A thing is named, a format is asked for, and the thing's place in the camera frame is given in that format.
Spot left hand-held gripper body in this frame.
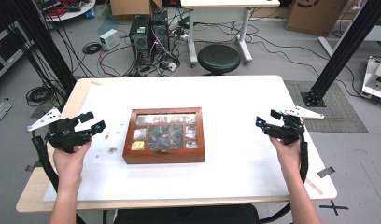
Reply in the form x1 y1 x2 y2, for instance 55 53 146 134
27 106 93 154

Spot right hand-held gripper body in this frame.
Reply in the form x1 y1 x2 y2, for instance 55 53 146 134
262 105 325 146

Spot wooden box with glass lid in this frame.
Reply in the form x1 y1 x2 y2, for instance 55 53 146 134
122 107 206 165

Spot person's right hand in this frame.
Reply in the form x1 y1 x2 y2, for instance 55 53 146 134
269 137 302 180

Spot person's left hand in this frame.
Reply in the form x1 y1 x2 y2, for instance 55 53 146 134
52 140 92 191

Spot brown crumbs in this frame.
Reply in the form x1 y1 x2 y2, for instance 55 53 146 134
94 130 119 157

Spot black tape strip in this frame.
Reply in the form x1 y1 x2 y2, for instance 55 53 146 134
317 166 336 179
24 161 43 173

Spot grey carpet mat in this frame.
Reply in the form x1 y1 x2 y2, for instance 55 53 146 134
283 79 370 134

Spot thin wooden strip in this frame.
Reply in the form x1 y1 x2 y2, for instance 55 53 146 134
304 177 324 196

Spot pile of dark packets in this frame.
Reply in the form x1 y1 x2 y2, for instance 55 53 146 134
148 124 184 149

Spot black round stool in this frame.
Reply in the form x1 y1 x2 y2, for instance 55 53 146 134
197 44 242 77

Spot white box device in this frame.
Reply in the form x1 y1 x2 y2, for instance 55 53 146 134
99 28 120 51

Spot black metal stand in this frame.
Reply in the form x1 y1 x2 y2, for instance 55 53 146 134
300 0 381 108
7 0 78 93

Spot black computer tower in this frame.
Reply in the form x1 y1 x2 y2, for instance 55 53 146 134
129 14 152 67
150 10 171 54

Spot grey shelf unit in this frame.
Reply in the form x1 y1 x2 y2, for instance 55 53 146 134
0 21 34 85

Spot round white table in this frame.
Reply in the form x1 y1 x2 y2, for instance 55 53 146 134
38 0 96 22

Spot white flat device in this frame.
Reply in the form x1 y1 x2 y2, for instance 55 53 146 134
361 55 381 101

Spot large cardboard box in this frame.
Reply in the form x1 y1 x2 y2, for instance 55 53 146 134
285 0 355 36

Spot person's dark clothing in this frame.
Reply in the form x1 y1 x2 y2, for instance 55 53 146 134
113 203 261 224

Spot white desk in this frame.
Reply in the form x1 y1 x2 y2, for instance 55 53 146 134
180 0 280 66

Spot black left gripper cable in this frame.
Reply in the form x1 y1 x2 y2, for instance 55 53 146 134
31 130 87 224

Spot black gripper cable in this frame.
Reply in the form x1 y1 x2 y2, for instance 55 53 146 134
31 130 87 224
259 122 310 224

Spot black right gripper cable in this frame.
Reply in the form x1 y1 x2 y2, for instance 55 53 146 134
259 122 310 224

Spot coil of black cable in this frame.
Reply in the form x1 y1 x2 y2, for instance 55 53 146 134
81 41 103 55
25 85 57 107

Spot long black floor cable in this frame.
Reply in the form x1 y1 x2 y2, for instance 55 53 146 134
191 21 364 98

